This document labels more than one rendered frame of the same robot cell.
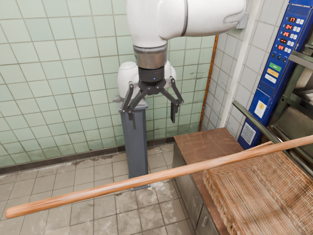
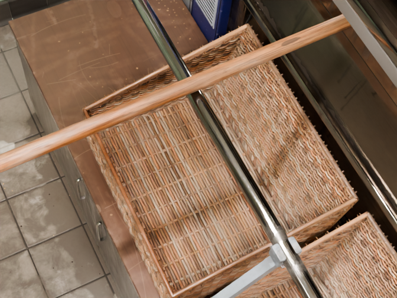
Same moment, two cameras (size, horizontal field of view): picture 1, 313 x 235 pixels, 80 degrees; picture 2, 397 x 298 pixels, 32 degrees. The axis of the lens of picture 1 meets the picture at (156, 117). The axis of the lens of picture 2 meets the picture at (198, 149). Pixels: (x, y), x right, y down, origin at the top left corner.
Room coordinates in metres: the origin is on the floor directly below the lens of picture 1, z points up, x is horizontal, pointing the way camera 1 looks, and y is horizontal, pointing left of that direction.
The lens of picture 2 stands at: (-0.17, -0.29, 2.29)
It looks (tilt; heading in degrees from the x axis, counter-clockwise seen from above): 62 degrees down; 339
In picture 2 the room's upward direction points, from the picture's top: 9 degrees clockwise
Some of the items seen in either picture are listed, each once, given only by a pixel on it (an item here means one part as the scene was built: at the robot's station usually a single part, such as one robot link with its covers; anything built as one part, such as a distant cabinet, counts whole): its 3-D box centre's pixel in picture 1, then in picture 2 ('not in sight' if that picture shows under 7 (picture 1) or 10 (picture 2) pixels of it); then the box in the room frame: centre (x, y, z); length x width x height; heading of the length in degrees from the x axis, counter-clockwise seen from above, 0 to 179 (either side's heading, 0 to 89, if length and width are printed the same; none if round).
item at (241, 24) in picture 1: (238, 19); not in sight; (1.51, -0.60, 1.46); 0.10 x 0.07 x 0.10; 15
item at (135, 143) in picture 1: (135, 148); not in sight; (1.14, 0.18, 0.50); 0.21 x 0.21 x 1.00; 15
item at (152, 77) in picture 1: (152, 79); not in sight; (0.50, 0.01, 1.48); 0.08 x 0.07 x 0.09; 103
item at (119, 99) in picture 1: (128, 97); not in sight; (1.14, 0.20, 1.03); 0.22 x 0.18 x 0.06; 105
